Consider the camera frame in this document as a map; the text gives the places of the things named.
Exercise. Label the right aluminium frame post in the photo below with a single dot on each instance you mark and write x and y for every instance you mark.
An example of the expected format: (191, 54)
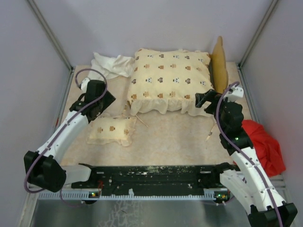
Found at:
(268, 14)

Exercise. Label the small cream print pillow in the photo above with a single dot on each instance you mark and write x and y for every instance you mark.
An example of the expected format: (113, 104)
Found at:
(105, 130)

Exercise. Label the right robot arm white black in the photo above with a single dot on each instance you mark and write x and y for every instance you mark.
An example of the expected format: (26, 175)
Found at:
(263, 204)

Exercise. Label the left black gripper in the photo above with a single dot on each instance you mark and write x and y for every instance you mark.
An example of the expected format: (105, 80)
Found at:
(110, 99)

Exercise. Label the white cloth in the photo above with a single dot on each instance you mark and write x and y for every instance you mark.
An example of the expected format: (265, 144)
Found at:
(112, 67)

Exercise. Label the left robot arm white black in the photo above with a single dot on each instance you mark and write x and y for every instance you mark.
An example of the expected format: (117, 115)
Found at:
(43, 167)

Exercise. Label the wooden pet bed frame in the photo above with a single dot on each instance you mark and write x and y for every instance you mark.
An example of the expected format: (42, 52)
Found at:
(218, 70)

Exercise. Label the cream animal print cushion cover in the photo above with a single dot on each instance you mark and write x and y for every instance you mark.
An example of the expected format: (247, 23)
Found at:
(169, 81)

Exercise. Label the red cloth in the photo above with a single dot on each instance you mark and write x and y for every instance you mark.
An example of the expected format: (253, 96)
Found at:
(267, 148)

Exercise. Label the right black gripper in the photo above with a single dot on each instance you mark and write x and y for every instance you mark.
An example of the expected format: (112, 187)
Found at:
(211, 96)

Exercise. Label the aluminium frame post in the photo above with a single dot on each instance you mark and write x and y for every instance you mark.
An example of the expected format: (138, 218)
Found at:
(49, 33)
(268, 14)

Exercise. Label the left aluminium frame post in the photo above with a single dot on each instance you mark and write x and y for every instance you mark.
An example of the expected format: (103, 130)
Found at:
(49, 33)

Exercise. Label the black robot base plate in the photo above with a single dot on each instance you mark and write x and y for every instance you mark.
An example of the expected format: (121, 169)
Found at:
(155, 180)

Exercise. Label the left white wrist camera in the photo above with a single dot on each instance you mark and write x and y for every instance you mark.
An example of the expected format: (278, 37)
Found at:
(84, 84)

